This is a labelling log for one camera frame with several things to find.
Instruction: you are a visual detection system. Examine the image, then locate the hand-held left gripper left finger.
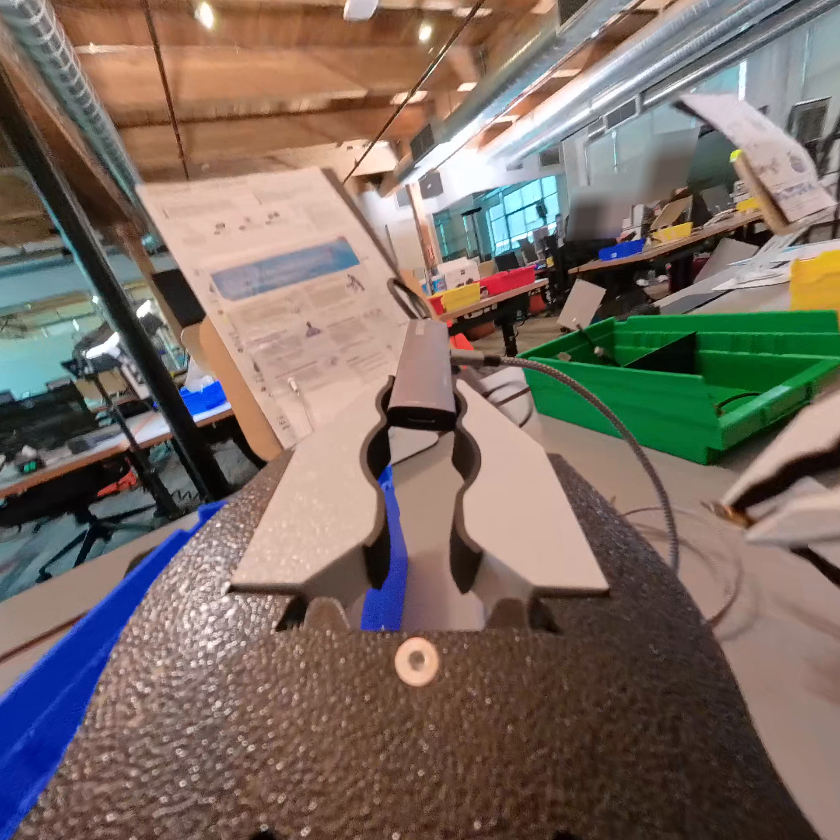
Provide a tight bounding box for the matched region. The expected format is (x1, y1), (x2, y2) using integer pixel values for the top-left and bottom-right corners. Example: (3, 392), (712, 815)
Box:
(230, 377), (396, 603)

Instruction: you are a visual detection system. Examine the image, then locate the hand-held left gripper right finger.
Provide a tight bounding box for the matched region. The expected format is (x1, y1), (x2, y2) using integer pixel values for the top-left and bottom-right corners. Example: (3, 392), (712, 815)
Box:
(449, 379), (613, 603)

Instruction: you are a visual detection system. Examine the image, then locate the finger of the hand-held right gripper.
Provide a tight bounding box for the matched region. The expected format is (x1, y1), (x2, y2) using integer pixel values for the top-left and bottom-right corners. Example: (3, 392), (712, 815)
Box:
(721, 392), (840, 518)
(742, 478), (840, 560)

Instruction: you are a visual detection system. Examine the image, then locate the green plastic bin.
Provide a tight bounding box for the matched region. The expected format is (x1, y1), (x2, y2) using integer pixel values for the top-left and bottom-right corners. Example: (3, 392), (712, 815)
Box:
(517, 310), (840, 466)

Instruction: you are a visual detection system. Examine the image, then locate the grey braided cable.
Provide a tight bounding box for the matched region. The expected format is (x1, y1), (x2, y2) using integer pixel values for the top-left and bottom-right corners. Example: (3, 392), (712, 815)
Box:
(451, 350), (680, 573)

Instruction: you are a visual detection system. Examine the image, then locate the grey usb hub small logo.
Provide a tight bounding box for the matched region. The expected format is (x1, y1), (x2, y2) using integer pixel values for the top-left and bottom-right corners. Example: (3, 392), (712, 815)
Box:
(386, 277), (458, 432)

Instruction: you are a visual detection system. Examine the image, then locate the black metal pole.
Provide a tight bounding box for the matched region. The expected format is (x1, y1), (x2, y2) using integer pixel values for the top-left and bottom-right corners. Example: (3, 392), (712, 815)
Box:
(0, 62), (232, 503)

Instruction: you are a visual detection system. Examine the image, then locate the grey tilted panel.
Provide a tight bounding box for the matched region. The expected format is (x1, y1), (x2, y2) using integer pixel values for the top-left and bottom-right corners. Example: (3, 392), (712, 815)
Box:
(556, 278), (609, 333)

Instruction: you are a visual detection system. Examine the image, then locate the laminated printed sheet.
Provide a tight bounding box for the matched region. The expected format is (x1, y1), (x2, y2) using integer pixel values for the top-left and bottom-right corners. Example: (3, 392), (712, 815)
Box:
(136, 167), (413, 448)

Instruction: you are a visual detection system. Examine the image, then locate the white cardboard box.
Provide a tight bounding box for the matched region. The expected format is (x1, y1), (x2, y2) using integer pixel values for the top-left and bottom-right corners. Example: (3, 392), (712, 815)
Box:
(435, 258), (480, 291)

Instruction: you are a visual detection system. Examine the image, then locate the tripod light stand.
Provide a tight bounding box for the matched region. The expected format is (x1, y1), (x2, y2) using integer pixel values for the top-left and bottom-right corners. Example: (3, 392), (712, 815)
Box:
(62, 328), (181, 522)

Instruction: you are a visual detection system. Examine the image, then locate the silver ventilation duct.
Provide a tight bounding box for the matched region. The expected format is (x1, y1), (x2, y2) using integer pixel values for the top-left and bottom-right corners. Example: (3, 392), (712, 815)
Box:
(486, 0), (840, 168)

